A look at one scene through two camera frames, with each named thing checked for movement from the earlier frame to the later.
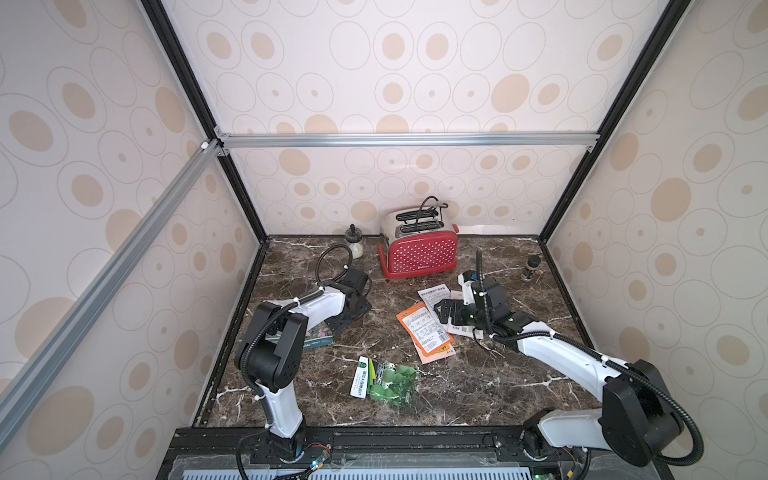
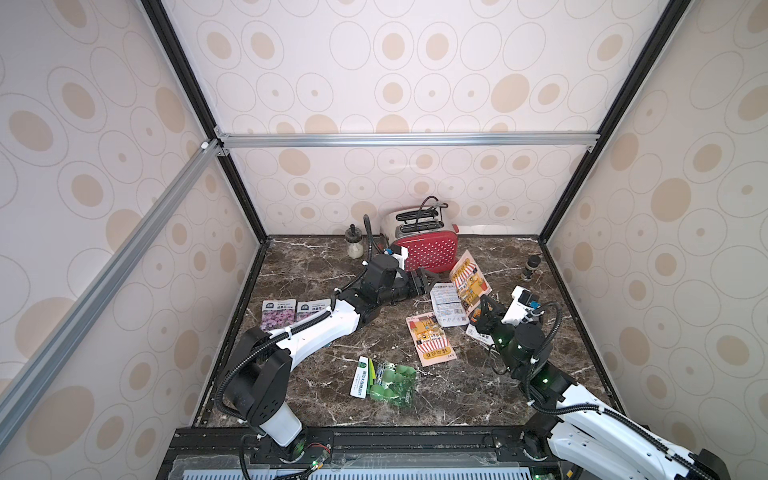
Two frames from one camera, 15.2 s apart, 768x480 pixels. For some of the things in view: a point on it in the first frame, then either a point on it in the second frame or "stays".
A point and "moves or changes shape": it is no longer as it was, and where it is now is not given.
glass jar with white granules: x=354 y=237 stays
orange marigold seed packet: x=429 y=340 moves or changes shape
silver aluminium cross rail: x=523 y=139 stays
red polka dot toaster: x=417 y=241 stays
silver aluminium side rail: x=18 y=387 stays
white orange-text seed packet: x=460 y=330 → x=430 y=340
